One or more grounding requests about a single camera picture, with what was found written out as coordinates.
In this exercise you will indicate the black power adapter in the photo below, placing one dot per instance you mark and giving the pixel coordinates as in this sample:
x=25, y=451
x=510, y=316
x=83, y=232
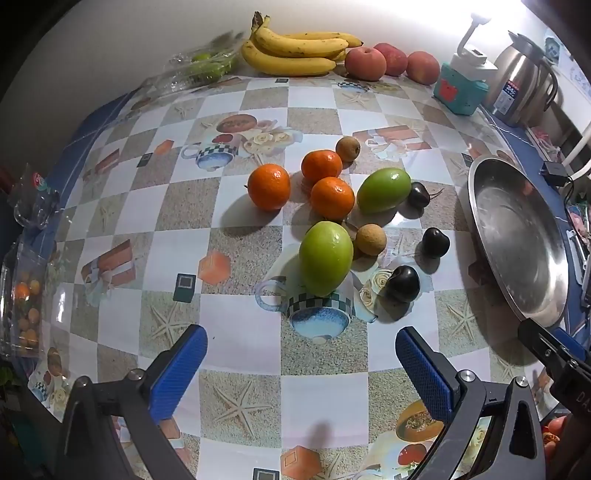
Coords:
x=554, y=171

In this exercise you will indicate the small green mango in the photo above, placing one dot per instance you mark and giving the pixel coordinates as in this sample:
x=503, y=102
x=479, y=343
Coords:
x=384, y=190

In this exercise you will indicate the green jujube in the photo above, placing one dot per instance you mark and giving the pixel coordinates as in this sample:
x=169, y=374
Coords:
x=325, y=258

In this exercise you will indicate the brown longan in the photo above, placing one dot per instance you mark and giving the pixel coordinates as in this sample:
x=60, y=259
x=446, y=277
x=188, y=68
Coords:
x=371, y=239
x=347, y=148

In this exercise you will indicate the clear box of small oranges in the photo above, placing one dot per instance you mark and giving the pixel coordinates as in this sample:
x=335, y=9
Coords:
x=23, y=304

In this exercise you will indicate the printed checkered tablecloth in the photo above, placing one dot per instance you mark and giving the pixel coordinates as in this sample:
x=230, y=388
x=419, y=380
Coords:
x=254, y=230

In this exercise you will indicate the steel thermos jug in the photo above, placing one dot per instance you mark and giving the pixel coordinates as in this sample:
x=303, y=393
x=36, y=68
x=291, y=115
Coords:
x=521, y=78

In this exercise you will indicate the pink printed plastic bag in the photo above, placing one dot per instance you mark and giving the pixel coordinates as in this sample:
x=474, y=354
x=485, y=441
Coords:
x=545, y=138

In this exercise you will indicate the clear bag of green limes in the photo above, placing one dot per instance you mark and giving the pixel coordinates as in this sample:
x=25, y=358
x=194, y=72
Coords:
x=207, y=64

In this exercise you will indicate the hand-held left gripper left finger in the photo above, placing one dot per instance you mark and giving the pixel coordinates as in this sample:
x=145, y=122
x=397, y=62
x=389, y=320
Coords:
x=180, y=374

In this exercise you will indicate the teal toy box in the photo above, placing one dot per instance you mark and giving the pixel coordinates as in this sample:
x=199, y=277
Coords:
x=457, y=94

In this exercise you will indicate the orange mandarin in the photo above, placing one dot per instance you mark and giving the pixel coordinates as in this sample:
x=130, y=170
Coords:
x=322, y=164
x=332, y=197
x=269, y=188

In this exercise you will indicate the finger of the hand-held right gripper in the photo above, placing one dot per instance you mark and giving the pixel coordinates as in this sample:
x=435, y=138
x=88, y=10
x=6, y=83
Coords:
x=542, y=344
x=577, y=346

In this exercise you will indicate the round steel plate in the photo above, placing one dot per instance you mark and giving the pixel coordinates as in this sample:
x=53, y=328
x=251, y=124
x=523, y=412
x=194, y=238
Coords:
x=517, y=230

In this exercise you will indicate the clear glass cup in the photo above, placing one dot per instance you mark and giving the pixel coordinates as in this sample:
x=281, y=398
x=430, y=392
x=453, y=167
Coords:
x=34, y=198

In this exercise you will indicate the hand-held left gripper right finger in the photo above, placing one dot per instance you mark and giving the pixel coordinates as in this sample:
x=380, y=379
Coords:
x=422, y=369

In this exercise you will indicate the dark cherry with stem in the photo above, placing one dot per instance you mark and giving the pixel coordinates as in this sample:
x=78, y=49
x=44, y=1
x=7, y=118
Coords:
x=419, y=193

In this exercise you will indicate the yellow banana bunch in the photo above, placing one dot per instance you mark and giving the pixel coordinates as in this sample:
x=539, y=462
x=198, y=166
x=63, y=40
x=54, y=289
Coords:
x=291, y=62

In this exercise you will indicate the red apple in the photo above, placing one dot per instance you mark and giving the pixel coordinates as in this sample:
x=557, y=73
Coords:
x=365, y=63
x=392, y=56
x=422, y=68

